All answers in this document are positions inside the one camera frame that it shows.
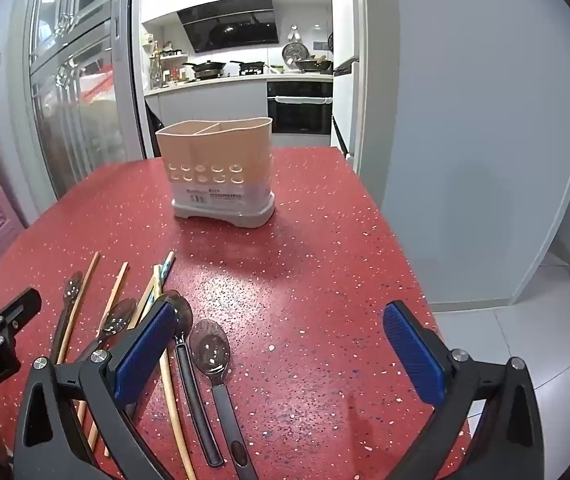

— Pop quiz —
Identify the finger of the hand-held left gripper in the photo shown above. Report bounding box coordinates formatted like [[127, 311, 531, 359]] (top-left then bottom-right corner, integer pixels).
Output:
[[0, 287, 43, 361]]

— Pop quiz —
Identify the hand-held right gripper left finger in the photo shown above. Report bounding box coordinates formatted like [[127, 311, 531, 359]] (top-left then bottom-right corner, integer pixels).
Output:
[[12, 301, 178, 480]]

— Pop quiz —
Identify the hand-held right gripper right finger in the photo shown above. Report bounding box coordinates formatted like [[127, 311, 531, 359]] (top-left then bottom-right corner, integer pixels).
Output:
[[382, 300, 560, 480]]

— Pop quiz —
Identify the plain wooden chopstick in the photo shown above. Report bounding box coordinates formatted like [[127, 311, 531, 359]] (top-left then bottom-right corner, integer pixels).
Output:
[[129, 265, 162, 331], [86, 261, 130, 458], [56, 251, 102, 428]]

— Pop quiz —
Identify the blue patterned wooden chopstick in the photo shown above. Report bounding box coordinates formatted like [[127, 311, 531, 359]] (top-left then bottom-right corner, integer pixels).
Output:
[[140, 251, 196, 480]]

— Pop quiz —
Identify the beige cutlery holder grey base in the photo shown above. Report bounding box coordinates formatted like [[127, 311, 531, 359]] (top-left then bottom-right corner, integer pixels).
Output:
[[155, 116, 276, 228]]

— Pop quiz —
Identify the glass sliding door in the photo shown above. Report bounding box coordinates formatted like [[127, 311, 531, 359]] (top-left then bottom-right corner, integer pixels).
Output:
[[25, 0, 140, 196]]

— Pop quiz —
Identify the white kitchen counter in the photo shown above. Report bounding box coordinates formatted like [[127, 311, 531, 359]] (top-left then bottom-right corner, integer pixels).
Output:
[[144, 72, 336, 136]]

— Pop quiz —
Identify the black built-in oven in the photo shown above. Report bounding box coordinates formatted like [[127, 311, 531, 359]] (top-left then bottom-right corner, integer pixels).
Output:
[[267, 80, 334, 135]]

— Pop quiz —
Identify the black wok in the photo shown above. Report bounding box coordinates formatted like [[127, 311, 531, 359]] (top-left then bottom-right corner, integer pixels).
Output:
[[295, 57, 334, 73], [182, 60, 227, 80]]

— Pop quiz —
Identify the black frying pan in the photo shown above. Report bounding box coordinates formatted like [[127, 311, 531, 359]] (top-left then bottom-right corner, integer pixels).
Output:
[[230, 60, 266, 76]]

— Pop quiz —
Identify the round metal strainer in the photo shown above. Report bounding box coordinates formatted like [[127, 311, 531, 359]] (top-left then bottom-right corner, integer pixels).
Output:
[[282, 42, 308, 66]]

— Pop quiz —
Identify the black range hood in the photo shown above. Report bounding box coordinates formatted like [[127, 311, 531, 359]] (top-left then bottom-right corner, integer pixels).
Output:
[[177, 0, 280, 54]]

